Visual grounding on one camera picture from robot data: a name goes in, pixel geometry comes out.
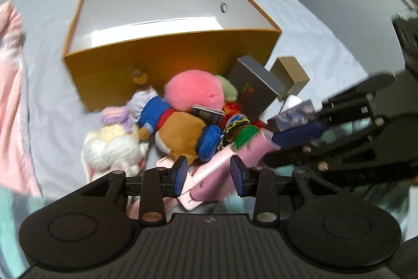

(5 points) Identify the dark grey box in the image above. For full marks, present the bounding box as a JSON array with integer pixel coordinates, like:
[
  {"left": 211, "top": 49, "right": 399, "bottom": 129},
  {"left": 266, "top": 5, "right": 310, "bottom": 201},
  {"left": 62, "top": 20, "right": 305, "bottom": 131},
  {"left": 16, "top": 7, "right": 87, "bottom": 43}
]
[{"left": 228, "top": 55, "right": 284, "bottom": 121}]

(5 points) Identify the purple patterned box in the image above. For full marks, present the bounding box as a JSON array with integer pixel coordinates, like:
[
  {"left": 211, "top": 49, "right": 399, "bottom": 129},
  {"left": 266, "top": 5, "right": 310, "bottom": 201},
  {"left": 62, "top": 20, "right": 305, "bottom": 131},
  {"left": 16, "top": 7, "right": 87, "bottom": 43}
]
[{"left": 267, "top": 95, "right": 315, "bottom": 132}]

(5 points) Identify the green glitter ornament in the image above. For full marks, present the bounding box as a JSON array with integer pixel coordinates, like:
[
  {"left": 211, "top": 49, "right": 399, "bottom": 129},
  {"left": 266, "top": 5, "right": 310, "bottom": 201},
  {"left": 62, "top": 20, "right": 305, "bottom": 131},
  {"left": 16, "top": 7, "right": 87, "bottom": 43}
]
[{"left": 235, "top": 125, "right": 259, "bottom": 149}]

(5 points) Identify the brown bear plush doll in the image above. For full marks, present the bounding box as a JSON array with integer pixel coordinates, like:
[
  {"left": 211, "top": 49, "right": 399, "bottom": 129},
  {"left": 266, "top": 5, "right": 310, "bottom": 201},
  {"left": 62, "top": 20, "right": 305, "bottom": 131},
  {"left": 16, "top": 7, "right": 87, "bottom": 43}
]
[{"left": 127, "top": 69, "right": 205, "bottom": 165}]

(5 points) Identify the blue plush keychain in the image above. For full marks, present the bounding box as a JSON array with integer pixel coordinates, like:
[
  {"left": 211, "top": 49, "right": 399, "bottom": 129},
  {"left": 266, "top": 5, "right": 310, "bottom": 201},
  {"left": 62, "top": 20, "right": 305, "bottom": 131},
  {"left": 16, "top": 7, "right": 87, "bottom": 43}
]
[{"left": 196, "top": 125, "right": 223, "bottom": 162}]

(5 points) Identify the small card pack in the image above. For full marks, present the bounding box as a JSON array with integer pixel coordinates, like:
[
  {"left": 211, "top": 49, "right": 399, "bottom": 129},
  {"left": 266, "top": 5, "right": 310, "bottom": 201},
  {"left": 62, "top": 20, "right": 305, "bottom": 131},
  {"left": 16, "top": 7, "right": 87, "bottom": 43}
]
[{"left": 192, "top": 105, "right": 225, "bottom": 126}]

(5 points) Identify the pink blanket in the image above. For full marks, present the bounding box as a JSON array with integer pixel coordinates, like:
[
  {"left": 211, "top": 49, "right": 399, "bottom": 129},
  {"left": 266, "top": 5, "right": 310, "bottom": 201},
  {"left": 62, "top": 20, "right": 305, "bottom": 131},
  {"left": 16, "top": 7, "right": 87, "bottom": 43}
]
[{"left": 1, "top": 1, "right": 42, "bottom": 196}]

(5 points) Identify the white crochet bunny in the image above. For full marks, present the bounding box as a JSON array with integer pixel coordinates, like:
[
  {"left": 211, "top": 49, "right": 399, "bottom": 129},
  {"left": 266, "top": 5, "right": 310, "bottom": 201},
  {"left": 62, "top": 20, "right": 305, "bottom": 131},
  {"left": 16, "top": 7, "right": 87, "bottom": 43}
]
[{"left": 81, "top": 106, "right": 149, "bottom": 183}]

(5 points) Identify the small brown cardboard box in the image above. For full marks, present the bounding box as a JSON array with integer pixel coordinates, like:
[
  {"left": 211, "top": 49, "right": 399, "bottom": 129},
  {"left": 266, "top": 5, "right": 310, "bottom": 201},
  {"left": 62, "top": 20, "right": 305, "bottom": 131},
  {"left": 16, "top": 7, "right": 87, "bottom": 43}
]
[{"left": 270, "top": 56, "right": 310, "bottom": 101}]

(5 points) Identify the red feather toy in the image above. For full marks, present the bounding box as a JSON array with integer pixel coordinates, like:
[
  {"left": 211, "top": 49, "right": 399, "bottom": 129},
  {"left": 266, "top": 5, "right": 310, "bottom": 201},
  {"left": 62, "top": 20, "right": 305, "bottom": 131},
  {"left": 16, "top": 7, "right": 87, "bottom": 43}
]
[{"left": 220, "top": 101, "right": 267, "bottom": 129}]

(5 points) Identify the pink fluffy ball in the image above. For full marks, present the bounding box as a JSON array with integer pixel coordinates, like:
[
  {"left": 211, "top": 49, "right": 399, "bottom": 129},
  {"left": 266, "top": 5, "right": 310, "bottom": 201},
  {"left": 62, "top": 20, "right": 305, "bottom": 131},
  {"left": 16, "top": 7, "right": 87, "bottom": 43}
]
[{"left": 164, "top": 69, "right": 224, "bottom": 112}]

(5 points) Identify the grey bed sheet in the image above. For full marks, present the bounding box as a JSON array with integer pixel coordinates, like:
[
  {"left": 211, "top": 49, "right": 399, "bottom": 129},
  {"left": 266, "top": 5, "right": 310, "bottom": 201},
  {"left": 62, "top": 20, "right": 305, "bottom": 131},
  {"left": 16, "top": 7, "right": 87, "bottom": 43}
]
[{"left": 7, "top": 0, "right": 366, "bottom": 199}]

